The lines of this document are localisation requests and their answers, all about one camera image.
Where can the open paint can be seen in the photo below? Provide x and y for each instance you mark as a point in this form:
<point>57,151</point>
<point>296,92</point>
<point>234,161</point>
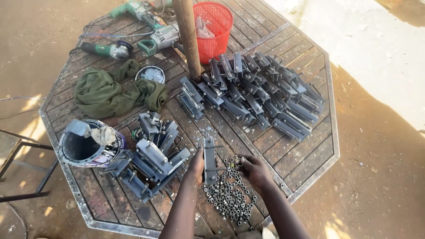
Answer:
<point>83,151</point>

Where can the green power drill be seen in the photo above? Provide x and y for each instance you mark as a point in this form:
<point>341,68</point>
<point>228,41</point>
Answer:
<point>137,10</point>

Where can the person's right fingers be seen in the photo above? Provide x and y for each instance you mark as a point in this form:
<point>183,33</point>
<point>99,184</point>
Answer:
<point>243,163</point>

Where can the crumpled plastic bag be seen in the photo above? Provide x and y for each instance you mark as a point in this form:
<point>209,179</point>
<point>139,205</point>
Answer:
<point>203,30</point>

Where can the person's left fingers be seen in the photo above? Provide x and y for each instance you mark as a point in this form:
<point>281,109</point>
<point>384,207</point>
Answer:
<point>200,156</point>

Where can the small heap of grey brackets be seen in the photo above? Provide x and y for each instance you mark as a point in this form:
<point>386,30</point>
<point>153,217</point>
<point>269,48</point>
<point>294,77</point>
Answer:
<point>154,159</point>

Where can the olive green cloth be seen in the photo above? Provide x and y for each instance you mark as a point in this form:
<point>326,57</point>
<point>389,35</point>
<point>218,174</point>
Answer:
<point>106,93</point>

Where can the brown metal pole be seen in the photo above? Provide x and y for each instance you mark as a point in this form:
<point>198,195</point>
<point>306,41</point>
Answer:
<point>187,39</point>

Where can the grey metal bracket with bolts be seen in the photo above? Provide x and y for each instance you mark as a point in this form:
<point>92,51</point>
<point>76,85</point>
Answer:
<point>209,162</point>

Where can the small green angle grinder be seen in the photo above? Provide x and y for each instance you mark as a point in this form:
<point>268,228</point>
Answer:
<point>106,49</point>

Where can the grey painted metal plate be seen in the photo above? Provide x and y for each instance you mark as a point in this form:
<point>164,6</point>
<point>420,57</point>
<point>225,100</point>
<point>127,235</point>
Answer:
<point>78,127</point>

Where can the black metal stool frame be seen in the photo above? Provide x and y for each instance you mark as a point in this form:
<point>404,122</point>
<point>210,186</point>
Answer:
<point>23,146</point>

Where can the round paint can lid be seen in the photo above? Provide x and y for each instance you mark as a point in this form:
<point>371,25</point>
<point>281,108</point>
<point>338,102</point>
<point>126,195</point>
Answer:
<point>150,74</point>

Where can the pile of small metal nuts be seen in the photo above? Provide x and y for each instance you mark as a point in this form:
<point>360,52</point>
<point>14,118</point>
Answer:
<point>229,199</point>

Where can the person's left hand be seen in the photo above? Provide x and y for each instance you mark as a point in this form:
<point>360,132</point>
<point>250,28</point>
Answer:
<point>195,167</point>

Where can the person's right hand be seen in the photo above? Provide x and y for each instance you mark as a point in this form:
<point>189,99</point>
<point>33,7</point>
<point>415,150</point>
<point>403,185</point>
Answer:
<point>257,174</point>

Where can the large grey green angle grinder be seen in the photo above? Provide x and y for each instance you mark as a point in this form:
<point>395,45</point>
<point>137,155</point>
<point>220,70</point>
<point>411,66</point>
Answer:
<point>162,39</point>

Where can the large heap of grey brackets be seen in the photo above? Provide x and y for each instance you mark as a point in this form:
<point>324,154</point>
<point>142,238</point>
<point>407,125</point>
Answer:
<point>259,96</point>

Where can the red plastic basket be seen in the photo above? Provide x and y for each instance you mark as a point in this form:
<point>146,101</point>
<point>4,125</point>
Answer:
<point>217,39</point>

